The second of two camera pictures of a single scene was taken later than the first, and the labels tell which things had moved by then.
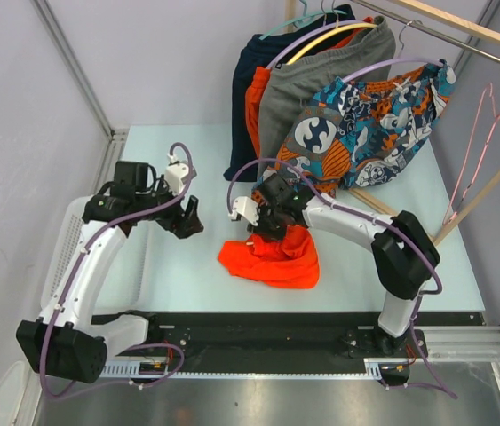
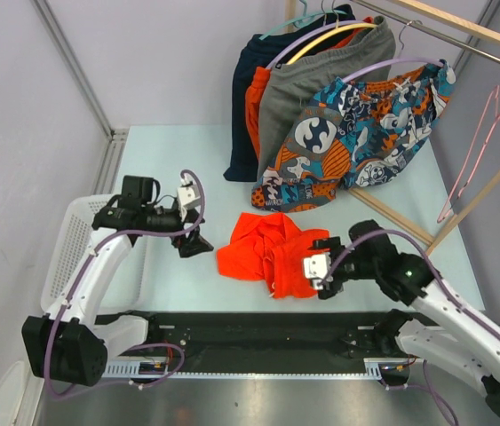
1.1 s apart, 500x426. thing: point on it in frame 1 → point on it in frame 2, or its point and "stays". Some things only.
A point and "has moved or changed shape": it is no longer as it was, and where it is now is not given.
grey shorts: x=288 y=90 stays
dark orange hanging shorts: x=254 y=91 stays
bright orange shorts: x=290 y=262 has moved or changed shape
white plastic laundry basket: x=128 y=284 stays
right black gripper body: x=270 y=222 → x=344 y=264
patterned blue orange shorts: x=349 y=134 stays
